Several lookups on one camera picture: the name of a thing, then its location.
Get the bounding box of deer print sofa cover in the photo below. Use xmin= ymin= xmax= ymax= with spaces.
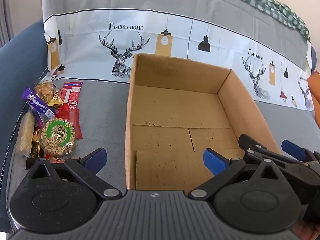
xmin=41 ymin=0 xmax=316 ymax=190

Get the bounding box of orange cushion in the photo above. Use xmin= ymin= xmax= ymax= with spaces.
xmin=307 ymin=70 xmax=320 ymax=127

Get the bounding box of round puffed grain cake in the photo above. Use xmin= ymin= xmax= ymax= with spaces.
xmin=39 ymin=118 xmax=76 ymax=158

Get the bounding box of green checkered cloth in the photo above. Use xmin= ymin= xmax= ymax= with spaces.
xmin=242 ymin=0 xmax=310 ymax=42

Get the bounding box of red wafer packet with window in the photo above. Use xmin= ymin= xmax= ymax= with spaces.
xmin=57 ymin=82 xmax=83 ymax=112

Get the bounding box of purple Alpenliebe candy bar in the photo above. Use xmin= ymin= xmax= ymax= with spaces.
xmin=21 ymin=87 xmax=55 ymax=128

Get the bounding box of beige cracker packet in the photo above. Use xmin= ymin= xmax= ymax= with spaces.
xmin=16 ymin=112 xmax=35 ymax=157

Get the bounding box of brown cardboard box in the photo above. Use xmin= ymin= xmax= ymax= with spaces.
xmin=125 ymin=54 xmax=278 ymax=192

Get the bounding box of clear bag of biscuits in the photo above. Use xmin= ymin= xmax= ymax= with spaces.
xmin=34 ymin=82 xmax=61 ymax=103

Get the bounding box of blue sofa armrest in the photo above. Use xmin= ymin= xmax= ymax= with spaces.
xmin=1 ymin=21 xmax=47 ymax=233

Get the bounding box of small yellow snack packet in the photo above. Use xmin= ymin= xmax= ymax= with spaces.
xmin=48 ymin=90 xmax=63 ymax=107

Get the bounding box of plain red snack packet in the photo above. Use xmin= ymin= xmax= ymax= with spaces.
xmin=56 ymin=109 xmax=82 ymax=140

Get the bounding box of black soda cracker packet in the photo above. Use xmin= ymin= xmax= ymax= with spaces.
xmin=25 ymin=128 xmax=46 ymax=170

